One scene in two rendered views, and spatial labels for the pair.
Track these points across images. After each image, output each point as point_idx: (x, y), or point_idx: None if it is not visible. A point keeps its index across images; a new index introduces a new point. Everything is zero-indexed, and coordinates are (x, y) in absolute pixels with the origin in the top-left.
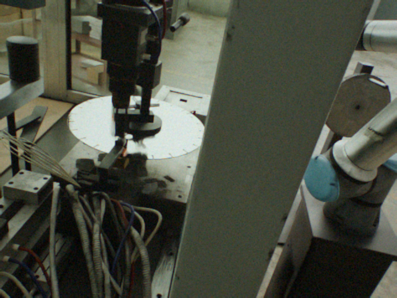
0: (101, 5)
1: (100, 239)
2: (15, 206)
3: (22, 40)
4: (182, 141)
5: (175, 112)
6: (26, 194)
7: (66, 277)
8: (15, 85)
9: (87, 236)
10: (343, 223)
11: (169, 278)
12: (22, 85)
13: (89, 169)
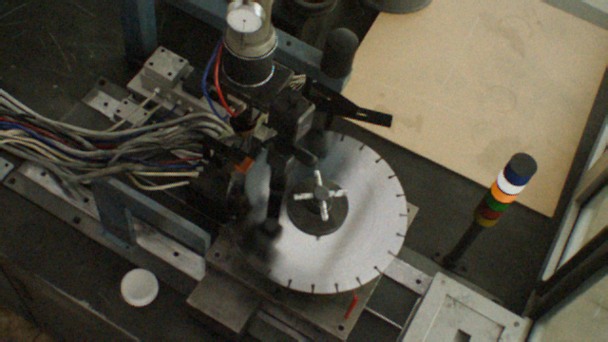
0: None
1: (142, 142)
2: None
3: (338, 39)
4: (261, 242)
5: (352, 266)
6: None
7: (180, 161)
8: (310, 57)
9: (152, 135)
10: None
11: (145, 241)
12: (311, 63)
13: (241, 147)
